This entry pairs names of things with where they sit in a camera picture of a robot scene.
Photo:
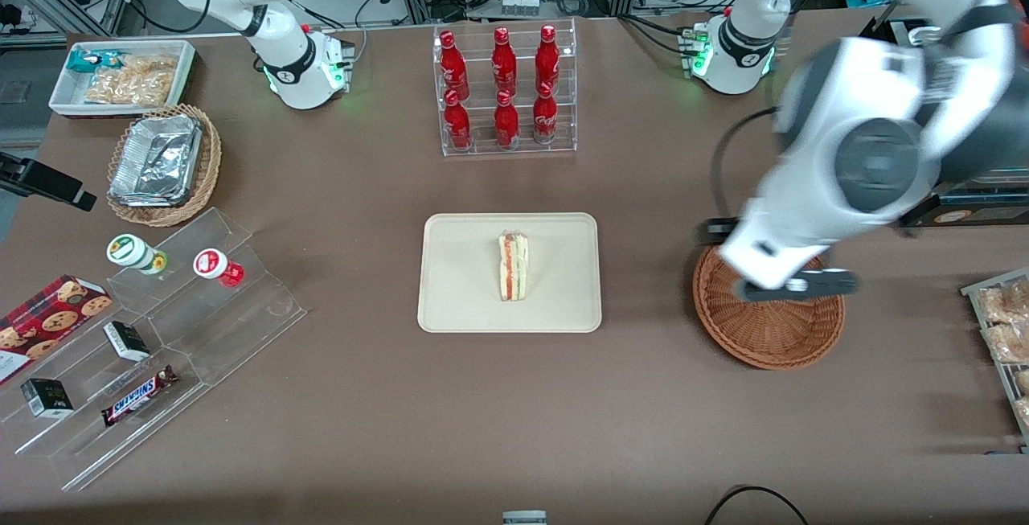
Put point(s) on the silver foil tray stack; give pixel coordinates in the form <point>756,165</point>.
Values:
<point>157,159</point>

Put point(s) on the teal snack packet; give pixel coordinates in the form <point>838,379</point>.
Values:
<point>88,60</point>

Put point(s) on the Snickers chocolate bar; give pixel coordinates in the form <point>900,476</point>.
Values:
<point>138,396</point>

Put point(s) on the clear acrylic stepped stand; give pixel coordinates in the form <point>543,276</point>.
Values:
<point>233,324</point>

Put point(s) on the small grey device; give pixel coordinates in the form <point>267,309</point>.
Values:
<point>524,518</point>

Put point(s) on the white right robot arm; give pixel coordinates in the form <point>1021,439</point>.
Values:
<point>281,59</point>

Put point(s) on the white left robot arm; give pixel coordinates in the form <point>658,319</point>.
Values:
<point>876,131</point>

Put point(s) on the bagged brown pastry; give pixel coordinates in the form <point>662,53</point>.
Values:
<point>1006,304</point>
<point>1009,342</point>
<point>1023,410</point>
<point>1023,380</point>

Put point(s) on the beige plastic tray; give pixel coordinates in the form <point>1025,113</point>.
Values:
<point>466,276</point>

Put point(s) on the red tartan cookie box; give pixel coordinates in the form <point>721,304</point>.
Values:
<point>48,320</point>

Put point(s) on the white rectangular snack bin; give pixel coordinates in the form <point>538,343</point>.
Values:
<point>68,95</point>

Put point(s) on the clear bag of crackers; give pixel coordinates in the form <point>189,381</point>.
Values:
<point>133,81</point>

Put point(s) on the clear acrylic bottle rack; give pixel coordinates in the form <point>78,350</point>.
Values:
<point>482,143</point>

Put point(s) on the red white yoghurt bottle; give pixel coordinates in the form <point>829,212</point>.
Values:
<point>215,265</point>

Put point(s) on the row of small vials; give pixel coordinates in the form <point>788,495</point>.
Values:
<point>519,6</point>

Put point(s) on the red cola bottle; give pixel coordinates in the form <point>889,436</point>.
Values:
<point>452,63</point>
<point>545,119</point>
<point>506,123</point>
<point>504,59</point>
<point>547,59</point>
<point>458,125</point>

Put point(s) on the triangle sandwich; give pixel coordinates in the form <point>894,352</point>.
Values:
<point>513,268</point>

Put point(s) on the round brown wicker basket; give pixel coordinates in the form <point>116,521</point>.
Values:
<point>772,332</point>

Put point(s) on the oval tan wicker basket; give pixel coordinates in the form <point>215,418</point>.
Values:
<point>207,163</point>

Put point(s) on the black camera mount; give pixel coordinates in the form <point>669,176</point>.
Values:
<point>40,179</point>

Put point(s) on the green white yoghurt bottle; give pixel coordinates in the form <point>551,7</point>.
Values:
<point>133,252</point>

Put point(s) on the small black box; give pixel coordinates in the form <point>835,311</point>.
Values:
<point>47,398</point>
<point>126,340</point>

